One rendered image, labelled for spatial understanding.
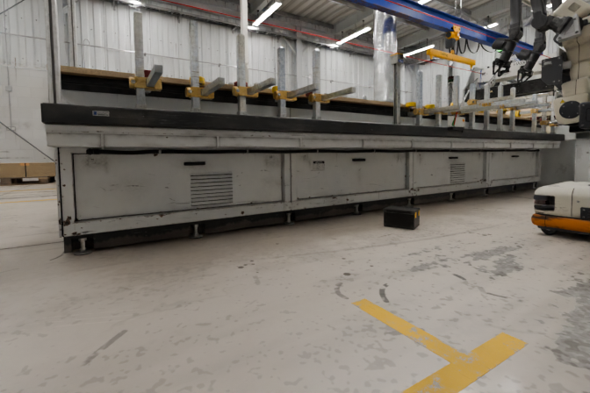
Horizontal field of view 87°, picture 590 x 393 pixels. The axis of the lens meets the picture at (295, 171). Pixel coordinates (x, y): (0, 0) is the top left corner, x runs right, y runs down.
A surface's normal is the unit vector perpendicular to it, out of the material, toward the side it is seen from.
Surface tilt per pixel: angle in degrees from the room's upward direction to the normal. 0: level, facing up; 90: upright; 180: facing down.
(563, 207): 90
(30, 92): 90
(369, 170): 90
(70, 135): 90
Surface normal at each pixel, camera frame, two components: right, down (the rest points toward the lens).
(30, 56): 0.51, 0.04
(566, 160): -0.86, 0.04
